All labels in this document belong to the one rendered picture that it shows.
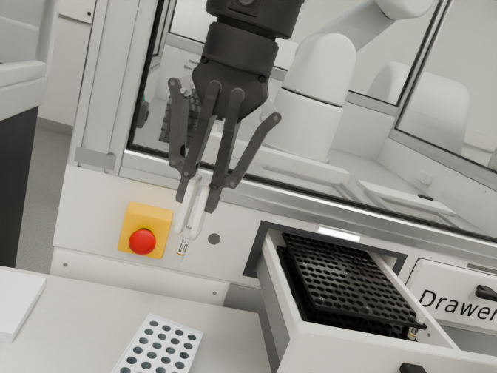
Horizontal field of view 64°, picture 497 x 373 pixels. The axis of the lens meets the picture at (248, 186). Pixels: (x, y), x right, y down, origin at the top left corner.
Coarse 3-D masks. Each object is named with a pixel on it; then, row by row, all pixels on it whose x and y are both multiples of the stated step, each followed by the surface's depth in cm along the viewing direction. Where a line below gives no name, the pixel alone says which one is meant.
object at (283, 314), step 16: (272, 240) 78; (320, 240) 80; (272, 256) 65; (272, 272) 62; (384, 272) 75; (272, 288) 60; (288, 288) 57; (400, 288) 69; (272, 304) 58; (288, 304) 53; (416, 304) 64; (272, 320) 56; (288, 320) 51; (432, 320) 61; (288, 336) 50; (416, 336) 63; (432, 336) 60; (448, 336) 58
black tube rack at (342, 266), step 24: (288, 240) 73; (312, 240) 75; (288, 264) 70; (312, 264) 65; (336, 264) 69; (360, 264) 72; (312, 288) 59; (336, 288) 60; (360, 288) 62; (384, 288) 65; (312, 312) 57; (408, 312) 60
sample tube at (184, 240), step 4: (184, 228) 47; (188, 228) 47; (184, 232) 47; (188, 232) 47; (184, 236) 47; (188, 236) 47; (180, 240) 48; (184, 240) 48; (188, 240) 48; (180, 244) 48; (184, 244) 48; (188, 244) 48; (180, 248) 48; (184, 248) 48; (176, 252) 49; (180, 252) 48; (184, 252) 48; (176, 256) 48; (180, 256) 48; (176, 260) 48; (180, 260) 48
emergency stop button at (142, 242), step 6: (132, 234) 59; (138, 234) 59; (144, 234) 59; (150, 234) 60; (132, 240) 59; (138, 240) 59; (144, 240) 59; (150, 240) 60; (132, 246) 59; (138, 246) 59; (144, 246) 60; (150, 246) 60; (138, 252) 60; (144, 252) 60
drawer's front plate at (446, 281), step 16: (416, 272) 75; (432, 272) 75; (448, 272) 75; (464, 272) 76; (480, 272) 78; (416, 288) 75; (432, 288) 76; (448, 288) 76; (464, 288) 77; (496, 288) 78; (432, 304) 77; (448, 304) 78; (480, 304) 79; (496, 304) 79; (448, 320) 79; (464, 320) 80; (480, 320) 80; (496, 320) 81
